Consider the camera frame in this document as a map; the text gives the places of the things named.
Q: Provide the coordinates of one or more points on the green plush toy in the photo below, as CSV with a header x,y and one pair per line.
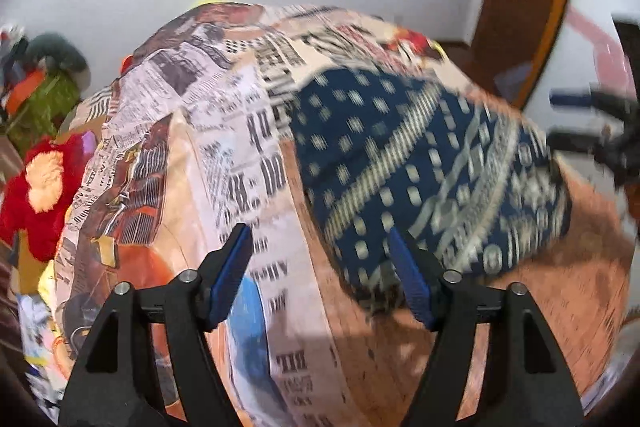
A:
x,y
42,112

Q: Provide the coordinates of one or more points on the colourful printed cloth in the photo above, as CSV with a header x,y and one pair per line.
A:
x,y
37,347

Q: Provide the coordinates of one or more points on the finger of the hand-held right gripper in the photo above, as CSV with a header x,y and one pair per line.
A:
x,y
572,98
575,141

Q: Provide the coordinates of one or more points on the wooden door frame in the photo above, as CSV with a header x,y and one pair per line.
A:
x,y
530,7

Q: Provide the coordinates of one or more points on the newspaper printed blanket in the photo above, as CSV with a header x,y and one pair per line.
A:
x,y
210,117

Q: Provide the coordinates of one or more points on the red plush toy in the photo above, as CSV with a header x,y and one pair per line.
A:
x,y
40,192

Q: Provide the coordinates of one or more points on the purple grey cloth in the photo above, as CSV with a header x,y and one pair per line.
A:
x,y
515,82

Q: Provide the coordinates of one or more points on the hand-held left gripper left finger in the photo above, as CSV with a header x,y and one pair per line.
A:
x,y
227,277

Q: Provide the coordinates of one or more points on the grey plush toy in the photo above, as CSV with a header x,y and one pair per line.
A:
x,y
57,54

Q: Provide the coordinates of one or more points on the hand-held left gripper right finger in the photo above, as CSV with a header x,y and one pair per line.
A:
x,y
412,279

